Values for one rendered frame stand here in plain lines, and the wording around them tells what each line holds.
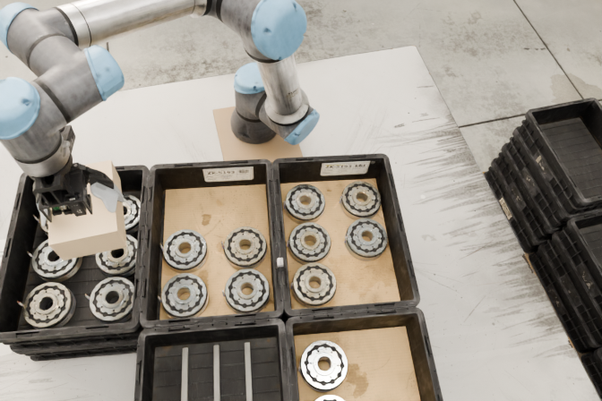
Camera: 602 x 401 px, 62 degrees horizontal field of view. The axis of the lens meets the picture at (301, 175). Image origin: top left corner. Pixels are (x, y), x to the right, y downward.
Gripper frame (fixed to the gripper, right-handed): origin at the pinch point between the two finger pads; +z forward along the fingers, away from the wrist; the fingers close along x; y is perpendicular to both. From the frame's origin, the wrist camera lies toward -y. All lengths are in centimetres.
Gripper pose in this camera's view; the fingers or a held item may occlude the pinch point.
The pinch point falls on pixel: (84, 205)
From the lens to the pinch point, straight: 105.9
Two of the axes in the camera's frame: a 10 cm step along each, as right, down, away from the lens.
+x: 9.6, -1.9, 1.8
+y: 2.6, 8.4, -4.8
